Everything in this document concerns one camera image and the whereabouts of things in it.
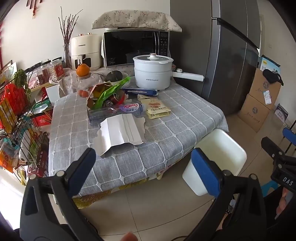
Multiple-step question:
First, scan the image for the glass jar with wooden lid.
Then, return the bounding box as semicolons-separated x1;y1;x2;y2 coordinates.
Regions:
77;74;104;93

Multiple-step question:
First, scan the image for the green snack bag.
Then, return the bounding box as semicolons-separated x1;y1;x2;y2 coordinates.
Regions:
92;77;131;109

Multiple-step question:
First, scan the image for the red gift box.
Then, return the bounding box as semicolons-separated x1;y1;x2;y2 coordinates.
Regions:
32;115;52;127

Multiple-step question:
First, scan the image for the small dark printed box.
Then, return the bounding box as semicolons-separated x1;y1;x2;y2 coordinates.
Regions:
274;103;289;122

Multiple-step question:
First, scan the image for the clear plastic bottle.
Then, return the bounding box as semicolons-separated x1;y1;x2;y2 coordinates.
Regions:
88;103;148;127

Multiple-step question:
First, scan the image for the paper towel roll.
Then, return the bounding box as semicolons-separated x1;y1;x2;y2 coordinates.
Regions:
17;148;30;166

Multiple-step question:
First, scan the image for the large orange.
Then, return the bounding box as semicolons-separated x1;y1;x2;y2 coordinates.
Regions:
76;64;90;77

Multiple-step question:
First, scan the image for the black wire rack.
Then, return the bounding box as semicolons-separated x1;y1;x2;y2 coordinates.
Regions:
0;70;50;183

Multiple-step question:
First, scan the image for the framed picture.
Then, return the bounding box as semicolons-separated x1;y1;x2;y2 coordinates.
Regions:
0;60;18;81

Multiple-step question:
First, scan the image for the black microwave oven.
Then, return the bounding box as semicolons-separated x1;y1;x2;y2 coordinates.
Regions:
102;29;170;69

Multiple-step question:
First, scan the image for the glass jar with red label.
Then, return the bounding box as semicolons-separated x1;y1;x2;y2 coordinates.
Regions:
50;59;65;78

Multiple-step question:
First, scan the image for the white floral cloth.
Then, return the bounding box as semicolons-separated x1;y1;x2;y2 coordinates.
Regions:
59;62;139;95

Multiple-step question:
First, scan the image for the white bowl stack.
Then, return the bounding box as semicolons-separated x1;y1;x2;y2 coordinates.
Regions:
109;77;131;88

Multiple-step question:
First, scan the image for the black cap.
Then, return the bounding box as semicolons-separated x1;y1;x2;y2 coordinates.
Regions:
262;69;284;86

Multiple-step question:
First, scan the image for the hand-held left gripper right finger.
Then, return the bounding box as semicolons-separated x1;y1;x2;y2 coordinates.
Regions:
191;148;267;241

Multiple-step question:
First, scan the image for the white electric cooking pot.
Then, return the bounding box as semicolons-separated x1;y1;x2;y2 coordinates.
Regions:
133;53;204;90

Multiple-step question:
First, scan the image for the green printed packet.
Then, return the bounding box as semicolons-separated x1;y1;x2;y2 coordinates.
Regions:
35;100;53;114

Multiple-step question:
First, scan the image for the dark green pumpkin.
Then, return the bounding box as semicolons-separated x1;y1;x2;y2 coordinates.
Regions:
106;70;122;82

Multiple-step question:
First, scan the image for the blue yellow printed box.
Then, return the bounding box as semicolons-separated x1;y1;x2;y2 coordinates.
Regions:
257;55;281;75

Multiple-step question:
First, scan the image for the person's left hand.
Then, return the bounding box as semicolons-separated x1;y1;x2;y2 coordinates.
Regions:
121;232;137;241

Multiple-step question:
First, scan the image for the brown cardboard box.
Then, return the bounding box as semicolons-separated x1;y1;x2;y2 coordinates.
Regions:
250;67;281;110
238;94;271;132

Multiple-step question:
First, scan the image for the yellow snack packet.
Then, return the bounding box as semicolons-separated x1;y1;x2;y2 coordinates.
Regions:
146;110;171;120
147;98;171;114

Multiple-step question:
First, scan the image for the white storage box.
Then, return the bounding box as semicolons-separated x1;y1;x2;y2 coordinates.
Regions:
45;85;60;107

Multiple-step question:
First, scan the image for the grey steel refrigerator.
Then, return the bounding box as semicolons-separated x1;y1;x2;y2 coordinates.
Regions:
170;0;260;116

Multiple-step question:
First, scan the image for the red plastic bowl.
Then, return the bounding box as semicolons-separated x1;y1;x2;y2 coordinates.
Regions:
105;94;126;108

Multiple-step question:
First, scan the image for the glass jar with red contents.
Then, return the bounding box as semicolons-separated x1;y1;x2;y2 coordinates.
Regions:
36;65;50;84

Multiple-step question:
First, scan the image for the torn white paper box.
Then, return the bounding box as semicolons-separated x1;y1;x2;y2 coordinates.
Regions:
92;113;147;159

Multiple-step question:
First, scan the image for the blue biscuit stick box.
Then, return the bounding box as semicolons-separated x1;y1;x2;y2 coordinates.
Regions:
121;88;159;96

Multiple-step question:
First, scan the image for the cream air fryer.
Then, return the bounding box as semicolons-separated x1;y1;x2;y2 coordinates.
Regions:
70;34;101;71

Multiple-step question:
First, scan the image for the red black printed box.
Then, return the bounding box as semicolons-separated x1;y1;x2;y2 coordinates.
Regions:
28;162;49;177

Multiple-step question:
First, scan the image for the white plastic bin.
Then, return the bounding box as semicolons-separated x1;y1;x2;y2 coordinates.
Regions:
182;128;247;196

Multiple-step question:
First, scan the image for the glass vase with dry branches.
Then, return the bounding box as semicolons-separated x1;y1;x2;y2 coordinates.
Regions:
59;6;83;69

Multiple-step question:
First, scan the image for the person's right hand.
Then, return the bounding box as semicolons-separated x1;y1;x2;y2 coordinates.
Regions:
276;186;292;216

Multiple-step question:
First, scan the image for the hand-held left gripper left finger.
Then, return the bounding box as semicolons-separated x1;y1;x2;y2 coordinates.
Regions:
20;147;96;241

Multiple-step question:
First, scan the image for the yellow wrapper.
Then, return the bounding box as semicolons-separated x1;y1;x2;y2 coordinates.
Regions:
92;85;109;99

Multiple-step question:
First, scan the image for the grey checked tablecloth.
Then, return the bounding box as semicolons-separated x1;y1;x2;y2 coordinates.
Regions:
48;81;229;197

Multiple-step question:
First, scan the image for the green leafy plant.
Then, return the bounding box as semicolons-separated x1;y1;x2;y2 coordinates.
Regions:
13;69;31;98

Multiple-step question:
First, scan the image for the cream ceramic bowl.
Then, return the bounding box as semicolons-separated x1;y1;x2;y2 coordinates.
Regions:
104;72;129;84

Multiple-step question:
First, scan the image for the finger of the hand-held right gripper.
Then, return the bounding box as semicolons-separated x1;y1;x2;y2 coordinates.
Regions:
261;137;296;163
282;127;296;147

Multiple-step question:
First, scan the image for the floral cloth cover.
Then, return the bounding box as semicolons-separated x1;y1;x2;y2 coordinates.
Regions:
92;10;183;32

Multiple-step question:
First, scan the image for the blue plastic stool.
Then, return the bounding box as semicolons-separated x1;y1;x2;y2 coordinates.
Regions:
262;180;279;196

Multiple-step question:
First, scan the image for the red plastic bag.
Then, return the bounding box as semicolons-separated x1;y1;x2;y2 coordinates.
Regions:
0;82;28;116

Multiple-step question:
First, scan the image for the red hanging ornament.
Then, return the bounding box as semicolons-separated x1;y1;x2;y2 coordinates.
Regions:
26;0;43;19

